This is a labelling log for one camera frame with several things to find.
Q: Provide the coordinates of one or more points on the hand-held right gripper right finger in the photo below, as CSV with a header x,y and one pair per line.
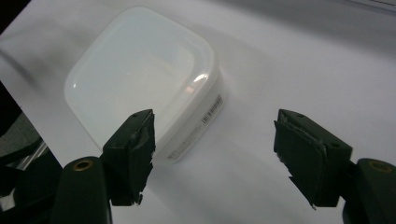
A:
x,y
311,155

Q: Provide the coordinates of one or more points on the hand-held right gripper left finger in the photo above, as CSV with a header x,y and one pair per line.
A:
x,y
130,155

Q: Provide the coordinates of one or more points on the white lidded plastic container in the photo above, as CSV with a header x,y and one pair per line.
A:
x,y
140,77

